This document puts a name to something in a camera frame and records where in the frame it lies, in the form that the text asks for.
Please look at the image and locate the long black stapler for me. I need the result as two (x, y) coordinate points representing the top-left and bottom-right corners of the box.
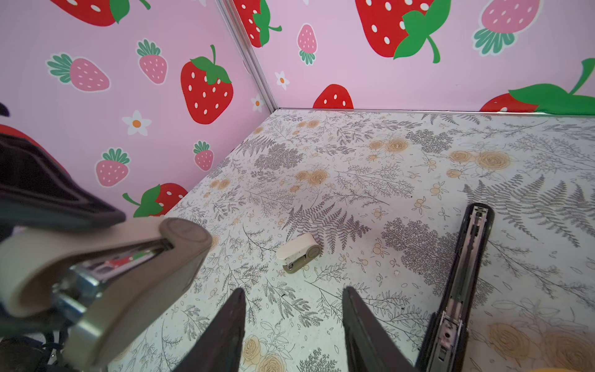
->
(415, 203), (495, 372)

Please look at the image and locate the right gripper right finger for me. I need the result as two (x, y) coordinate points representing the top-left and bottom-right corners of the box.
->
(342, 287), (417, 372)

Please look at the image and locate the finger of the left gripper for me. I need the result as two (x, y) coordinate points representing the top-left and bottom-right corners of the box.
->
(1, 134), (126, 230)

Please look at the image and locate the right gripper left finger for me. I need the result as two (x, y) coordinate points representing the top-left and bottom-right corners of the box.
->
(174, 288), (246, 372)

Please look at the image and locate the yellow plastic tray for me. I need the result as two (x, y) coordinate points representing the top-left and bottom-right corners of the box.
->
(529, 367), (578, 372)

